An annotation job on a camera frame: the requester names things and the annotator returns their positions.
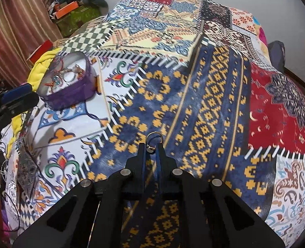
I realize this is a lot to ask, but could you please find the gold ring with pendant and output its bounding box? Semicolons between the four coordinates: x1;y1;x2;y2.
145;131;164;154

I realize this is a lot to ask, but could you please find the purple heart-shaped jewelry box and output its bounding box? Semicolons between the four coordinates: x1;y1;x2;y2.
37;51;96;110

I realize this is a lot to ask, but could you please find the silver ring bangle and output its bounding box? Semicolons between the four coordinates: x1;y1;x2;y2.
62;68;76;84

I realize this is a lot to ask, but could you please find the yellow cartoon blanket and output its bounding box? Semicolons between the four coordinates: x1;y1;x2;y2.
7;48;61;153

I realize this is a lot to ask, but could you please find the red and white box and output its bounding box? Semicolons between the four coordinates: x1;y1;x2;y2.
26;40;53;64

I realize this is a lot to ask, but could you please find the striped red curtain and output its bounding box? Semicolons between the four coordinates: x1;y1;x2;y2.
0;0;62;87

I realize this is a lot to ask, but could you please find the green patterned covered stand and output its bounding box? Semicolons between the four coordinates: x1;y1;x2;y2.
56;5;101;38

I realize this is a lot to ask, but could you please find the orange box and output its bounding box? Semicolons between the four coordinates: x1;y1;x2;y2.
55;1;79;19

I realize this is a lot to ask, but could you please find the colourful patchwork bedspread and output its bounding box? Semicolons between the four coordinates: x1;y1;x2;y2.
5;0;305;247

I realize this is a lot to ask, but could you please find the dark grey backpack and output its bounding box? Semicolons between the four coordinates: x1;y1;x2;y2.
267;40;285;73

